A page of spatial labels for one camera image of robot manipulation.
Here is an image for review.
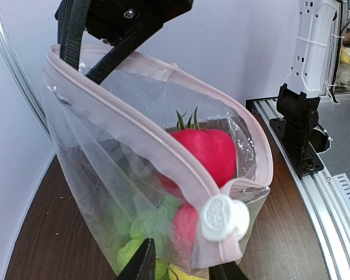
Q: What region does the right aluminium frame post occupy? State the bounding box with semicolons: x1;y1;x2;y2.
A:
0;15;51;138

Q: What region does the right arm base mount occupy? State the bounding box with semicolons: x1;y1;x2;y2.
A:
269;117;333;178

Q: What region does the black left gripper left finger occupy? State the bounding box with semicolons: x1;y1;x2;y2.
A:
116;239;156;280

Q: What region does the yellow toy lemon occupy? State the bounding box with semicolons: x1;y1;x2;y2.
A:
168;264;209;280

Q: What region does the green toy apple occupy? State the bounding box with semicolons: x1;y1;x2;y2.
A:
116;239;168;280

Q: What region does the magenta toy fruit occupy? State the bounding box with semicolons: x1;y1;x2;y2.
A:
173;202;198;257

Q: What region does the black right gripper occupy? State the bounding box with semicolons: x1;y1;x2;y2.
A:
54;0;194;85

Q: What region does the red toy tomato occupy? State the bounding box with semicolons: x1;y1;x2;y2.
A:
170;108;237;189

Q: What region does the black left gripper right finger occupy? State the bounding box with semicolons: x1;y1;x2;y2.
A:
209;262;249;280

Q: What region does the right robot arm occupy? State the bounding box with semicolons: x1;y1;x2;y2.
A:
55;1;338;169

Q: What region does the front aluminium rail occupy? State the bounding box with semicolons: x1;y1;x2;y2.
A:
246;97;350;280

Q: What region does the clear zip top bag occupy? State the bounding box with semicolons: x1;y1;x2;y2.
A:
43;45;273;274

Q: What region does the green toy leaf vegetable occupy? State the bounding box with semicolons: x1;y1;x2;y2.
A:
113;195;181;251

